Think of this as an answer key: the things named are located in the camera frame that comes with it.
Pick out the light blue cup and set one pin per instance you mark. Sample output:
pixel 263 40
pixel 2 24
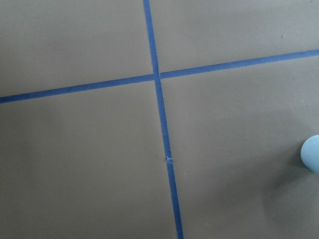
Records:
pixel 310 153

